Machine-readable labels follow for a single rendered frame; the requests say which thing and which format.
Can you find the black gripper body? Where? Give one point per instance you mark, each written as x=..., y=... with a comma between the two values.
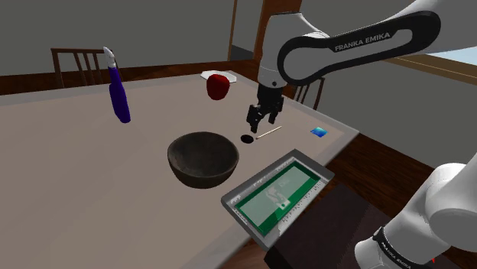
x=269, y=97

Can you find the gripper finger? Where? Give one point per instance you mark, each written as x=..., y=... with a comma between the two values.
x=255, y=118
x=274, y=111

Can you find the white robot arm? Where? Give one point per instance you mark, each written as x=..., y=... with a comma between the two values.
x=372, y=44

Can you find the thin wooden stick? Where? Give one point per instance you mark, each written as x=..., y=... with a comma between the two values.
x=269, y=132

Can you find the small black disc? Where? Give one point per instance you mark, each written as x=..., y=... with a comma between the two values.
x=246, y=139

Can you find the brown wooden chair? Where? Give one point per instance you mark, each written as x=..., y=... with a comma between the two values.
x=80, y=67
x=311, y=91

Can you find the red apple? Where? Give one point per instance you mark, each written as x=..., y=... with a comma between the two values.
x=218, y=87

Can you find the small blue square pad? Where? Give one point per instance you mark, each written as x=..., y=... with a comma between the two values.
x=319, y=132

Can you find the white flat plate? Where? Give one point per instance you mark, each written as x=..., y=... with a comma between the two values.
x=208, y=75

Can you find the dark brown bowl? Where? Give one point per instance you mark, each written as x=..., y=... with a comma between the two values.
x=203, y=158

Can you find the dark robot stand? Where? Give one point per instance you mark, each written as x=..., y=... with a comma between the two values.
x=328, y=231

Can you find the blue spray bottle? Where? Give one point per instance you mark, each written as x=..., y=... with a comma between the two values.
x=119, y=100

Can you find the grey table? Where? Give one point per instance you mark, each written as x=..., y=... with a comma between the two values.
x=74, y=167

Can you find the window with brown sill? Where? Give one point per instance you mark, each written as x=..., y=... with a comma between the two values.
x=462, y=56

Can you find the green book with grey frame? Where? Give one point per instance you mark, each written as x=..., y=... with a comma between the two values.
x=277, y=197

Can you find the brown wooden door frame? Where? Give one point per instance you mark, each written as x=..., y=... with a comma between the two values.
x=277, y=7

